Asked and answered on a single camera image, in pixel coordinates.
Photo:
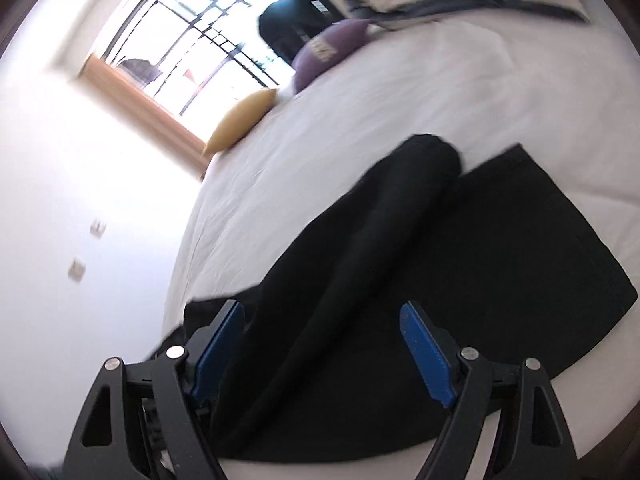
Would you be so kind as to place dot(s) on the purple pillow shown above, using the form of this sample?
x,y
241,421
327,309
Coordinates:
x,y
328,49

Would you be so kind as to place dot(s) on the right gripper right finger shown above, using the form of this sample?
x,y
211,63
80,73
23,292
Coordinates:
x,y
532,440

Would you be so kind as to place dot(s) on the black clothes on chair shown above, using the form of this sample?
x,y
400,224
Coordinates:
x,y
287,25

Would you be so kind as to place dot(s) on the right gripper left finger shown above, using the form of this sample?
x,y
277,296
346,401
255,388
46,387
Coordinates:
x,y
140,421

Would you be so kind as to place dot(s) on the yellow pillow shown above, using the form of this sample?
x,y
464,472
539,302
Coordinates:
x,y
242,118

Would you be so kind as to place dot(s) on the white wall socket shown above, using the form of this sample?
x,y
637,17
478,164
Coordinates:
x,y
77,270

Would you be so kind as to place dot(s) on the black denim pants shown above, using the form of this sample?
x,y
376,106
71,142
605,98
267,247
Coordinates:
x,y
498,256

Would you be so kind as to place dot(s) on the beige left curtain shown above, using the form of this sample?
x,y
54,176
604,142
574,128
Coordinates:
x,y
120,91

